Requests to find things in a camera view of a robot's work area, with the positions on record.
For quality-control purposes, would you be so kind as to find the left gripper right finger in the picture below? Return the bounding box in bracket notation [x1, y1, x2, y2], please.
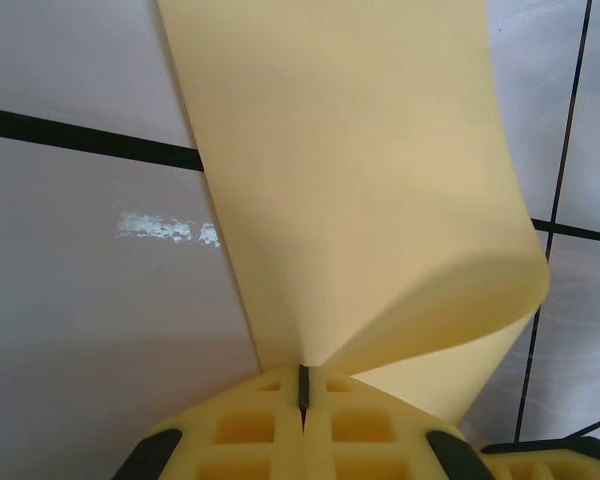
[304, 367, 491, 480]

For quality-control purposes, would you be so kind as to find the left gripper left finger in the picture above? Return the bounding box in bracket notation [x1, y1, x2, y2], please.
[112, 364, 306, 480]

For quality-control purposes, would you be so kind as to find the yellow cloth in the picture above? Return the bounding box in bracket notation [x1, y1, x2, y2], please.
[155, 0, 552, 426]

